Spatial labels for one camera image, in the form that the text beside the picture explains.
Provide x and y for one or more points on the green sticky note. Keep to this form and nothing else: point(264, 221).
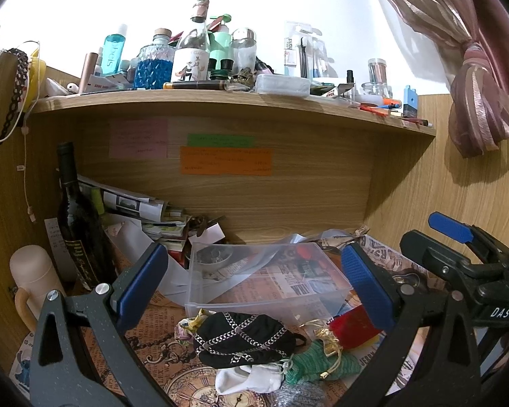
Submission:
point(220, 140)

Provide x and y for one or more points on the clear plastic storage bin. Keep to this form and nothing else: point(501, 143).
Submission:
point(292, 283)

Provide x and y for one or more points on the red fabric pouch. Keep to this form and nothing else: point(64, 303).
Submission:
point(353, 328)

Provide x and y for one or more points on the rose gold tube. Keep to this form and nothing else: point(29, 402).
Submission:
point(87, 71)

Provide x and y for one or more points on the green knitted pouch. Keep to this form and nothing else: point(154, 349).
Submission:
point(314, 365)

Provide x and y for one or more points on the grey glittery pouch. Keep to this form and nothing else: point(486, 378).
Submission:
point(305, 394)

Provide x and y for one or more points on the rolled magazine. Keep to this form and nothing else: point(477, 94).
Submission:
point(127, 202)

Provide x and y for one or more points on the clear flat plastic box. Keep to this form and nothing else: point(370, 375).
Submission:
point(282, 85)

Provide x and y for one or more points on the turquoise liquid bottle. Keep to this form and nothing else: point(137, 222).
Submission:
point(111, 54)

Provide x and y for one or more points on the white sock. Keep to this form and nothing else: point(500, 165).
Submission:
point(261, 379)

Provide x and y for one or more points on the white paper sheet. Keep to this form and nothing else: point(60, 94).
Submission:
point(154, 270)

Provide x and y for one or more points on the mint green bottle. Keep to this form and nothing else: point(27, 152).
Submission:
point(220, 53)

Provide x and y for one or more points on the black braided headband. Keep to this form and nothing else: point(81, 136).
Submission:
point(20, 79)

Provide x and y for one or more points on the orange sticky note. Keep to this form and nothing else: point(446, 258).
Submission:
point(226, 161)

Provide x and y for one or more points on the glass jar with metal lid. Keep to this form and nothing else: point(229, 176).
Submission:
point(243, 46)

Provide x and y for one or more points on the floral fabric scrunchie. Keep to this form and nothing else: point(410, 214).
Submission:
point(186, 329)

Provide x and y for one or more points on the pink striped curtain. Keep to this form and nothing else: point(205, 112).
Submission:
point(472, 37)

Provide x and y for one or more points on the black pouch with chain pattern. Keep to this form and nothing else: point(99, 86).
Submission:
point(231, 339)

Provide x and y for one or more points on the wooden shelf board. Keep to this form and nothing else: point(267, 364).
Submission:
point(228, 105)

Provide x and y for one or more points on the pink sticky note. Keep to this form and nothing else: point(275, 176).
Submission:
point(138, 139)

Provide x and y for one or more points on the white illustrated bottle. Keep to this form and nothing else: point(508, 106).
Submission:
point(191, 56)

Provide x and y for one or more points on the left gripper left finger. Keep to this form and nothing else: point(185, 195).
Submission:
point(62, 371)

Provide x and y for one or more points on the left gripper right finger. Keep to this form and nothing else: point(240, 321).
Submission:
point(447, 372)

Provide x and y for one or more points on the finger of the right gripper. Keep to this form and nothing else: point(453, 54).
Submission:
point(451, 225)

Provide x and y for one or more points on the blue glass bottle with cork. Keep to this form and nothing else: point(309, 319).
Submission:
point(155, 62)

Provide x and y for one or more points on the small bowl with trinkets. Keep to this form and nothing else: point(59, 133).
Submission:
point(213, 257)

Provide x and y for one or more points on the stack of papers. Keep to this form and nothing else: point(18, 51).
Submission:
point(171, 231)

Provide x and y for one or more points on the dark wine bottle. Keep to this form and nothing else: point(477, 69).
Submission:
point(80, 226)

